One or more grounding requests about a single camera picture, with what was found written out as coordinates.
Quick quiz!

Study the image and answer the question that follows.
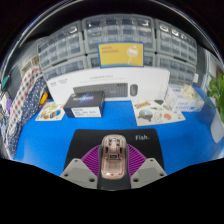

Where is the teal object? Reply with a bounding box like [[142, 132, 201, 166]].
[[0, 74, 12, 92]]

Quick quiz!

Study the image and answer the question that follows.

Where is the small black box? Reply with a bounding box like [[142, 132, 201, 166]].
[[63, 90, 106, 119]]

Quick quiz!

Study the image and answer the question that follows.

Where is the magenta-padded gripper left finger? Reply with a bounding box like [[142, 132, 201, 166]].
[[59, 143, 103, 190]]

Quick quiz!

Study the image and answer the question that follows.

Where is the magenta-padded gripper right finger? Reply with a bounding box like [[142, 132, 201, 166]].
[[125, 143, 168, 190]]

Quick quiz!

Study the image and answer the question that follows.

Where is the yellow and blue box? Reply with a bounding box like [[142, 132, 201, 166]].
[[97, 41, 145, 69]]

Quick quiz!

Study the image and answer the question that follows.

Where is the white keyboard box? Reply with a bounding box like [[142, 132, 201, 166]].
[[44, 67, 172, 105]]

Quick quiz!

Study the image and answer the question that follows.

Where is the pink transparent computer mouse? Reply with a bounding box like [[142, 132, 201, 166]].
[[99, 134, 129, 181]]

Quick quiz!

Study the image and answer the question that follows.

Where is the red blue plaid cloth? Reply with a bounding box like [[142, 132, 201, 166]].
[[7, 64, 44, 141]]

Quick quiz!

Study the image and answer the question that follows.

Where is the white wicker basket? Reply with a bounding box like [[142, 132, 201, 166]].
[[19, 55, 40, 79]]

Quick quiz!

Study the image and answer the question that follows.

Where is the black mouse pad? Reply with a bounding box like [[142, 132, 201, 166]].
[[64, 128, 165, 174]]

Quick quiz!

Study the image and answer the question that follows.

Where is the yellow and red object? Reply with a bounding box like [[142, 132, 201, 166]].
[[39, 91, 49, 106]]

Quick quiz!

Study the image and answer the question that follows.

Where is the green potted plant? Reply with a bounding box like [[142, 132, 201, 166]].
[[203, 73, 224, 144]]

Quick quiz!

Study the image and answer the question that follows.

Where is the white tissue box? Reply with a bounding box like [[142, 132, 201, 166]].
[[164, 83, 205, 113]]

